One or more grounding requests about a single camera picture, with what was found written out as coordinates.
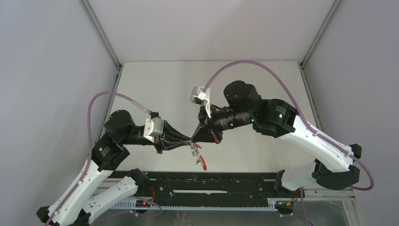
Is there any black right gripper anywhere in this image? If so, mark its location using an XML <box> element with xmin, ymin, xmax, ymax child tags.
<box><xmin>191</xmin><ymin>103</ymin><xmax>253</xmax><ymax>145</ymax></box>

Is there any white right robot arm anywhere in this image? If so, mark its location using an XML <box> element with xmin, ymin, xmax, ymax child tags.
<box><xmin>191</xmin><ymin>81</ymin><xmax>362</xmax><ymax>197</ymax></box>

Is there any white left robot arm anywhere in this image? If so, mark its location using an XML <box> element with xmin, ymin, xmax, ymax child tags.
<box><xmin>36</xmin><ymin>110</ymin><xmax>191</xmax><ymax>226</ymax></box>

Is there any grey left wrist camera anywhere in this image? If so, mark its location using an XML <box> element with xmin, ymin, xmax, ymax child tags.
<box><xmin>143</xmin><ymin>117</ymin><xmax>165</xmax><ymax>144</ymax></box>

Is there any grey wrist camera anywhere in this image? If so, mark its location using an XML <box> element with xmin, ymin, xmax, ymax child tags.
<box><xmin>190</xmin><ymin>86</ymin><xmax>212</xmax><ymax>118</ymax></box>
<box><xmin>143</xmin><ymin>117</ymin><xmax>165</xmax><ymax>144</ymax></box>

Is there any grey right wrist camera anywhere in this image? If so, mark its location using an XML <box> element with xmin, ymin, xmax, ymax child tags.
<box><xmin>190</xmin><ymin>86</ymin><xmax>212</xmax><ymax>118</ymax></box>

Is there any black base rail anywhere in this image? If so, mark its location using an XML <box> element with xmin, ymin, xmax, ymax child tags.
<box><xmin>112</xmin><ymin>171</ymin><xmax>301</xmax><ymax>207</ymax></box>

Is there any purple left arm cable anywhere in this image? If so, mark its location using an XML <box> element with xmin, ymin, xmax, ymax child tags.
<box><xmin>45</xmin><ymin>91</ymin><xmax>157</xmax><ymax>226</ymax></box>

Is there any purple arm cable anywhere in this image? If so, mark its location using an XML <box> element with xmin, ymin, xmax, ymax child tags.
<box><xmin>202</xmin><ymin>60</ymin><xmax>375</xmax><ymax>192</ymax></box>
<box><xmin>45</xmin><ymin>91</ymin><xmax>157</xmax><ymax>226</ymax></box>

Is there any white slotted cable duct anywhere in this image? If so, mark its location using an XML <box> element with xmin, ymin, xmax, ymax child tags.
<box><xmin>110</xmin><ymin>199</ymin><xmax>294</xmax><ymax>211</ymax></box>

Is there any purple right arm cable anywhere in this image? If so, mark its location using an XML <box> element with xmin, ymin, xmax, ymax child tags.
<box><xmin>202</xmin><ymin>60</ymin><xmax>375</xmax><ymax>192</ymax></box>

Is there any left aluminium frame post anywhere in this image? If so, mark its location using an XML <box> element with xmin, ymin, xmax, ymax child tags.
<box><xmin>80</xmin><ymin>0</ymin><xmax>122</xmax><ymax>70</ymax></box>

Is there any grey aluminium frame rail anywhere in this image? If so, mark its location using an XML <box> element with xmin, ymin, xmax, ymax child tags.
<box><xmin>298</xmin><ymin>0</ymin><xmax>344</xmax><ymax>131</ymax></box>

